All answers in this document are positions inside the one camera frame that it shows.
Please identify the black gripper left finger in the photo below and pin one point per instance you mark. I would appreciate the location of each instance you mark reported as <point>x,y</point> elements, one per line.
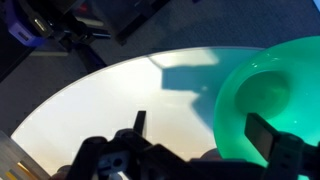
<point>100,159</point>

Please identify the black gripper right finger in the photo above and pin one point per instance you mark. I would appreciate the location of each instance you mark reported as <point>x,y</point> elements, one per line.
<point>288,156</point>

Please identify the wooden tray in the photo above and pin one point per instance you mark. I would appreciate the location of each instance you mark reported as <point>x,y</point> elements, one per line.
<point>16,164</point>

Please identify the green plastic bowl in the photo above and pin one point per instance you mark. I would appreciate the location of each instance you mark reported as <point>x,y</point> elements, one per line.
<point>282,85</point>

